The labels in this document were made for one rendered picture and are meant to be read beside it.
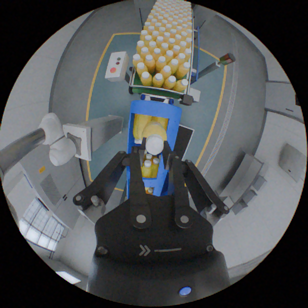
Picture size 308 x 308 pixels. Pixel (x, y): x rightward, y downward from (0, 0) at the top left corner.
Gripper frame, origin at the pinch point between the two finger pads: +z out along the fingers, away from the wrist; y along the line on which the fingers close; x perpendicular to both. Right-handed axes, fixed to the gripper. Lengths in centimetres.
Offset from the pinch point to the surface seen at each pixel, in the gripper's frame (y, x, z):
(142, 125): -5.9, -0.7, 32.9
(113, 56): -31, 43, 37
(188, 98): 21, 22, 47
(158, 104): 0.5, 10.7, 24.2
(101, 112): -96, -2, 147
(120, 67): -25, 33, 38
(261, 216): 314, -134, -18
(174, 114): 8.2, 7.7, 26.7
